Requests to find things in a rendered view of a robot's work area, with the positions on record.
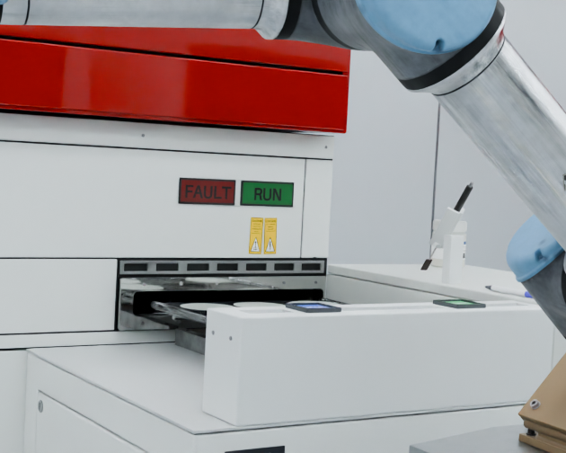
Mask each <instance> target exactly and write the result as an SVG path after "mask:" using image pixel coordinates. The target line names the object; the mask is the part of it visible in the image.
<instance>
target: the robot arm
mask: <svg viewBox="0 0 566 453"><path fill-rule="evenodd" d="M506 16H507V12H506V9H505V7H504V6H503V4H502V3H501V2H500V0H0V24H9V25H62V26H114V27H167V28H219V29H255V30H256V31H257V32H258V33H259V34H260V35H261V36H262V37H263V38H264V39H266V40H298V41H304V42H311V43H318V44H323V45H328V46H333V47H337V48H342V49H352V50H362V51H373V52H374V53H375V54H376V55H377V56H378V57H379V58H380V59H381V60H382V62H383V63H384V64H385V65H386V66H387V68H388V69H389V70H390V71H391V72H392V73H393V75H394V76H395V77H396V78H397V79H398V80H399V82H400V83H401V84H402V85H403V86H404V87H405V88H406V89H407V90H408V91H409V92H412V93H432V95H433V96H434V97H435V98H436V99H437V100H438V102H439V103H440V104H441V105H442V106H443V108H444V109H445V110H446V111H447V113H448V114H449V115H450V116H451V117H452V118H453V120H454V121H455V122H456V123H457V124H458V126H459V127H460V128H461V129H462V130H463V131H464V133H465V134H466V135H467V136H468V137H469V138H470V139H471V140H472V141H473V143H474V144H475V145H476V146H477V147H478V148H479V150H480V151H481V152H482V153H483V155H484V156H485V157H486V158H487V159H488V160H489V162H490V163H491V164H492V165H493V166H494V168H495V169H496V170H497V171H498V172H499V174H500V175H501V176H502V177H503V178H504V180H505V181H506V182H507V183H508V184H509V186H510V187H511V188H512V189H513V190H514V192H515V193H516V194H517V195H518V196H519V198H520V199H521V200H522V201H524V202H525V204H526V205H527V206H528V207H529V209H530V210H531V211H532V212H533V213H534V215H533V216H532V217H530V218H529V219H528V220H527V221H526V222H525V223H524V224H523V225H522V226H521V227H520V228H519V229H518V231H517V232H516V233H515V234H514V235H513V237H512V238H511V240H510V242H509V246H508V250H507V252H506V260H507V264H508V266H509V268H510V269H511V270H512V271H513V273H514V274H515V275H516V280H517V282H521V284H522V285H523V286H524V287H525V289H526V290H527V291H528V293H529V294H530V295H531V297H532V298H533V299H534V300H535V302H536V303H537V304H538V306H540V307H541V308H542V310H543V311H544V312H545V314H546V315H547V316H548V318H549V319H550V320H551V321H552V323H553V324H554V325H555V327H556V328H557V329H558V330H559V332H560V333H561V334H562V336H563V337H564V338H565V339H566V111H565V110H564V109H563V108H562V107H561V105H560V104H559V103H558V102H557V101H556V99H555V98H554V97H553V95H552V94H551V93H550V92H549V90H548V89H547V88H546V87H545V85H544V84H543V83H542V81H541V80H540V79H539V78H538V76H537V75H536V74H535V72H534V71H533V70H532V68H531V67H530V66H529V65H528V64H527V62H526V61H525V60H524V59H523V58H522V57H521V55H520V54H519V53H518V52H517V50H516V49H515V48H514V46H513V45H512V44H511V43H510V41H509V40H508V38H507V37H506V36H505V35H504V33H503V30H504V25H505V21H506Z"/></svg>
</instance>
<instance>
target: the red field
mask: <svg viewBox="0 0 566 453"><path fill-rule="evenodd" d="M181 201H188V202H216V203H234V182H215V181H194V180H181Z"/></svg>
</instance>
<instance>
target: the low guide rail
mask: <svg viewBox="0 0 566 453"><path fill-rule="evenodd" d="M175 345H178V346H181V347H182V348H185V349H188V350H191V351H195V352H197V353H200V354H202V355H205V349H206V335H205V334H202V333H197V332H194V331H192V330H189V329H186V328H176V329H175Z"/></svg>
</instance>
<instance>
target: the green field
mask: <svg viewBox="0 0 566 453"><path fill-rule="evenodd" d="M292 189H293V184H277V183H257V182H244V183H243V203H245V204H274V205H292Z"/></svg>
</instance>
